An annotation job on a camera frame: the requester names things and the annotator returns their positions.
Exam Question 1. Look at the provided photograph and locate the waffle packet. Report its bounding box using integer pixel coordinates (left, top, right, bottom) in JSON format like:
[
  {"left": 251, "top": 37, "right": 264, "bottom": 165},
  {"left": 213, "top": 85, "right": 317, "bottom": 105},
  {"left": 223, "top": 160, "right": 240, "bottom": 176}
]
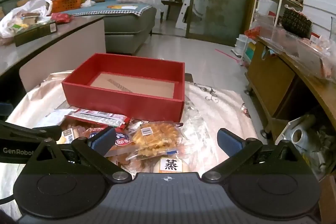
[{"left": 126, "top": 121, "right": 184, "bottom": 159}]

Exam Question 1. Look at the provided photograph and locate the white board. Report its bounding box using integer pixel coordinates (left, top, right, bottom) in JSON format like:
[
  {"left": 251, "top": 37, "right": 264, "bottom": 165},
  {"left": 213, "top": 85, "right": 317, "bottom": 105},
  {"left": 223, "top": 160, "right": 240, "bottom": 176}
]
[{"left": 175, "top": 0, "right": 208, "bottom": 29}]

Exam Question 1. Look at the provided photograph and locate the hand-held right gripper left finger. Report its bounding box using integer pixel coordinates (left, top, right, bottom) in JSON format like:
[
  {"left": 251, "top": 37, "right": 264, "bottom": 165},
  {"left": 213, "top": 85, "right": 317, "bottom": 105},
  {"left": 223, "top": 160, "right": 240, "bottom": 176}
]
[{"left": 26, "top": 126, "right": 133, "bottom": 184}]

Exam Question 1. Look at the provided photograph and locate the dark woven basket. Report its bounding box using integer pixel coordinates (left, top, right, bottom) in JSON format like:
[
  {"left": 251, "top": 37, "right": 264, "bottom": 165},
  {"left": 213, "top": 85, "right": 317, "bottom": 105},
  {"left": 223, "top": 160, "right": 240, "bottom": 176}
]
[{"left": 281, "top": 5, "right": 313, "bottom": 39}]

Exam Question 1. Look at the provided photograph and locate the orange plastic basket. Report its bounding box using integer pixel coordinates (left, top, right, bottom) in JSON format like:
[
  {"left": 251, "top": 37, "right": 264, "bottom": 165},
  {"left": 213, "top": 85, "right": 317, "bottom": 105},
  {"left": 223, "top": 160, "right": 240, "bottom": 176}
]
[{"left": 51, "top": 0, "right": 84, "bottom": 14}]

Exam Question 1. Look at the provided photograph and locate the clear plastic tray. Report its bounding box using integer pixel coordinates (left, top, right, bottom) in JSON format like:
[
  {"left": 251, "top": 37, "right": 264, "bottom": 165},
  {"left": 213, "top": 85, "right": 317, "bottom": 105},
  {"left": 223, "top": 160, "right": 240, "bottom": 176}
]
[{"left": 253, "top": 11, "right": 336, "bottom": 80}]

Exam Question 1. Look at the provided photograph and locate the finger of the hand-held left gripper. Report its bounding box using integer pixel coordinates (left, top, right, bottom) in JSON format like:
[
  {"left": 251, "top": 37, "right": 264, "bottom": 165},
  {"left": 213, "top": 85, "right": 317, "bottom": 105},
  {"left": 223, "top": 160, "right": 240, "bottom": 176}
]
[
  {"left": 0, "top": 120, "right": 62, "bottom": 141},
  {"left": 0, "top": 102, "right": 14, "bottom": 117}
]

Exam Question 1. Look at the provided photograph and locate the wooden cabinet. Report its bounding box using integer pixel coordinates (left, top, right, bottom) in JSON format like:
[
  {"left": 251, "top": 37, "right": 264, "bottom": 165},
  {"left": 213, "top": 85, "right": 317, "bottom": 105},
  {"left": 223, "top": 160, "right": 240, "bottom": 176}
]
[{"left": 245, "top": 35, "right": 336, "bottom": 222}]

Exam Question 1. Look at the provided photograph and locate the red snack bag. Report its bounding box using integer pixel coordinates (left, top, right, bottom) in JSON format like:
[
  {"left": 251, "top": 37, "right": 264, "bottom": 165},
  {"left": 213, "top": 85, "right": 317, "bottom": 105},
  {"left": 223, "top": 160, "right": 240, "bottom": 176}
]
[{"left": 51, "top": 13, "right": 73, "bottom": 24}]

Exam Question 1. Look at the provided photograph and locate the bread packet with blue label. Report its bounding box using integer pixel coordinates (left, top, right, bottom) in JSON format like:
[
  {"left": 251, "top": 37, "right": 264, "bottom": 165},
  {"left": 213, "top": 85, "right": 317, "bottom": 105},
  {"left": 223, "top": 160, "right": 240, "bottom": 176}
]
[{"left": 105, "top": 127, "right": 137, "bottom": 159}]

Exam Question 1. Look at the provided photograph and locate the grey coffee table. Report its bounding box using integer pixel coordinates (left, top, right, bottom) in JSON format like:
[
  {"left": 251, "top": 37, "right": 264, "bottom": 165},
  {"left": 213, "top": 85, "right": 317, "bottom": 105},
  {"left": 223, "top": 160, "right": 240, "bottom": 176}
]
[{"left": 0, "top": 14, "right": 107, "bottom": 93}]

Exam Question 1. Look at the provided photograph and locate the red cardboard box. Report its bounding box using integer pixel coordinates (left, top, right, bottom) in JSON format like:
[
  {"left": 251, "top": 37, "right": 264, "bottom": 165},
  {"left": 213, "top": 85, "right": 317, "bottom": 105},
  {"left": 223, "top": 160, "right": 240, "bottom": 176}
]
[{"left": 62, "top": 53, "right": 185, "bottom": 123}]

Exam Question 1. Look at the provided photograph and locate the dark green box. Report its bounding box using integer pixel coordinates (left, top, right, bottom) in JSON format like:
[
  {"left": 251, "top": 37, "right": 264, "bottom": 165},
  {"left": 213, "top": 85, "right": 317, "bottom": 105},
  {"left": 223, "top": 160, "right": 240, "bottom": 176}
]
[{"left": 14, "top": 21, "right": 58, "bottom": 47}]

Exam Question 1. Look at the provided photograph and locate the white plastic bag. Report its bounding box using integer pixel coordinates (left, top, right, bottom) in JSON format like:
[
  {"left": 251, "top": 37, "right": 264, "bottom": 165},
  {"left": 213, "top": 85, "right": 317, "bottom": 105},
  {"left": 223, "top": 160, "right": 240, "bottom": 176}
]
[{"left": 0, "top": 0, "right": 53, "bottom": 39}]

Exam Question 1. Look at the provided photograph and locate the grey sofa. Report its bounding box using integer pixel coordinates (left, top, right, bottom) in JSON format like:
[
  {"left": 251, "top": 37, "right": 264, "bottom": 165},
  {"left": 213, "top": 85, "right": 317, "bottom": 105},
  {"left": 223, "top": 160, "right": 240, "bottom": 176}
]
[{"left": 0, "top": 0, "right": 157, "bottom": 54}]

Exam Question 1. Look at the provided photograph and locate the red silver snack packet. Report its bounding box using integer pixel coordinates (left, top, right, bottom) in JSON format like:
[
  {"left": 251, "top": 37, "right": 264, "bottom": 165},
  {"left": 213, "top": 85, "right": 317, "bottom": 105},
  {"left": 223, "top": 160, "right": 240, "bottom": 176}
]
[{"left": 66, "top": 109, "right": 131, "bottom": 127}]

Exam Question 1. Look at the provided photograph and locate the small white shelf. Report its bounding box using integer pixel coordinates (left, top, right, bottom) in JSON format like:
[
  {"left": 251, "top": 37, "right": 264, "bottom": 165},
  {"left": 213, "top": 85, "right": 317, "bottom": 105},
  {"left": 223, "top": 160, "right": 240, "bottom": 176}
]
[{"left": 234, "top": 34, "right": 256, "bottom": 62}]

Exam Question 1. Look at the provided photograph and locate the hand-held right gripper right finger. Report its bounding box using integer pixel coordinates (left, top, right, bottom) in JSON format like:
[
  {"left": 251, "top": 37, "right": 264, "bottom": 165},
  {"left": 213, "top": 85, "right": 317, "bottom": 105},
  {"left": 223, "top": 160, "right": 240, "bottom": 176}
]
[{"left": 201, "top": 128, "right": 313, "bottom": 183}]

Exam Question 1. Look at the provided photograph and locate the pink stick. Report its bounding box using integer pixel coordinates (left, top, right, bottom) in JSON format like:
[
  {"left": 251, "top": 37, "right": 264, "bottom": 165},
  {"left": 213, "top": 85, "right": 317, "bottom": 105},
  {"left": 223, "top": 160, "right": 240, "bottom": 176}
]
[{"left": 215, "top": 49, "right": 241, "bottom": 60}]

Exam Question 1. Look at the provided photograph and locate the white tape roll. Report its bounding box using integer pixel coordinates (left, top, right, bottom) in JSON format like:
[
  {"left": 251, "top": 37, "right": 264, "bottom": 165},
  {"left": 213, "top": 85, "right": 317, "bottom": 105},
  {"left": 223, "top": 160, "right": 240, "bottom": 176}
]
[{"left": 290, "top": 115, "right": 317, "bottom": 152}]

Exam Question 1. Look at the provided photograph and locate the steamed cake packet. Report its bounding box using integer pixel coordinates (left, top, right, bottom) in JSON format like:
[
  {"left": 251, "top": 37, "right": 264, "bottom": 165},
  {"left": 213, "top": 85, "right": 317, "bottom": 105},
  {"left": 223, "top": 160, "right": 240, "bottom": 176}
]
[{"left": 154, "top": 156, "right": 188, "bottom": 173}]

